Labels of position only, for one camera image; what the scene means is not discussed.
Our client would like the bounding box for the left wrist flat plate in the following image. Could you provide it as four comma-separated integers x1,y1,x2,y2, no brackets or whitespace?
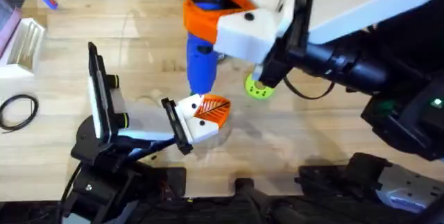
87,42,114,144

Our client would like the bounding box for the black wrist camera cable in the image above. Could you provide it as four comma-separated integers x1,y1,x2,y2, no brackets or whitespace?
282,76,336,101

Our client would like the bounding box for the green disc with holes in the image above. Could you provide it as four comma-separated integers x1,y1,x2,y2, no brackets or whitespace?
244,73,275,101

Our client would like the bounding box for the pink clear container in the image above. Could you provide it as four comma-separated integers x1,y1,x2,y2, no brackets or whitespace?
0,0,24,58

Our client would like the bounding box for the black cable coil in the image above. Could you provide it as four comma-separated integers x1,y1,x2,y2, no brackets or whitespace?
0,94,40,134

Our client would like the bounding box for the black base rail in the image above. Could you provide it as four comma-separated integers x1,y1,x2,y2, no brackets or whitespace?
0,177,444,224

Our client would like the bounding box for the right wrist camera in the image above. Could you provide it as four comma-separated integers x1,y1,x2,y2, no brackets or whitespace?
252,53,291,90

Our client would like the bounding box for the blue electric screwdriver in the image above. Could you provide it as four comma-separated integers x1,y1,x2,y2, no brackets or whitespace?
186,0,230,96

